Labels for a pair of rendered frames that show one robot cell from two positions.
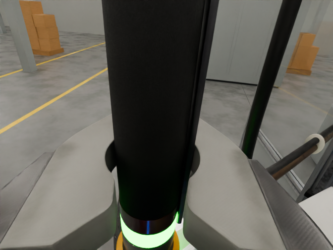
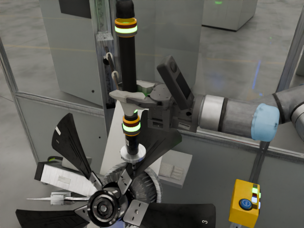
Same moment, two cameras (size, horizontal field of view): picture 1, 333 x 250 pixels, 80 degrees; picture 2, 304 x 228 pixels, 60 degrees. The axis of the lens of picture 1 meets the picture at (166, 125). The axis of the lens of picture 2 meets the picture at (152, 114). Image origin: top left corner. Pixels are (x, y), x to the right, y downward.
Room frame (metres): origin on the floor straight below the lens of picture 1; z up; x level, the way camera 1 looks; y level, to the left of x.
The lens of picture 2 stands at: (-0.18, 0.48, 1.97)
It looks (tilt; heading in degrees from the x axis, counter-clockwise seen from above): 35 degrees down; 293
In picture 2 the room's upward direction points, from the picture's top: straight up
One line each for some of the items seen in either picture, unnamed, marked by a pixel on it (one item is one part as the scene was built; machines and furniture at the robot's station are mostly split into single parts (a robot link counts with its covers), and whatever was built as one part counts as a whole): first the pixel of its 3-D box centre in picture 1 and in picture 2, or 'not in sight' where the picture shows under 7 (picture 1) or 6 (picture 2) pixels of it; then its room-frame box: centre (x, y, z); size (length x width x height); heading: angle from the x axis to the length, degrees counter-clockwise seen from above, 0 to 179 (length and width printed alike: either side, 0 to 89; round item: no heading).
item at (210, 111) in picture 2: not in sight; (210, 111); (-0.11, -0.01, 1.64); 0.08 x 0.05 x 0.08; 93
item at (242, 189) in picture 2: not in sight; (244, 203); (-0.27, -0.30, 1.02); 0.16 x 0.10 x 0.11; 93
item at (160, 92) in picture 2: not in sight; (174, 108); (-0.03, 0.00, 1.63); 0.12 x 0.08 x 0.09; 3
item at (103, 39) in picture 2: not in sight; (104, 44); (0.46, -0.49, 1.54); 0.10 x 0.07 x 0.08; 128
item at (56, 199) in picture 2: not in sight; (59, 199); (0.42, 0.01, 1.08); 0.07 x 0.04 x 0.06; 13
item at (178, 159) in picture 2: not in sight; (157, 163); (0.22, -0.54, 0.84); 0.36 x 0.24 x 0.03; 3
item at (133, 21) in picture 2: not in sight; (125, 27); (0.08, 0.01, 1.80); 0.04 x 0.04 x 0.03
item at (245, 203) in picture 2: not in sight; (245, 204); (-0.27, -0.26, 1.08); 0.04 x 0.04 x 0.02
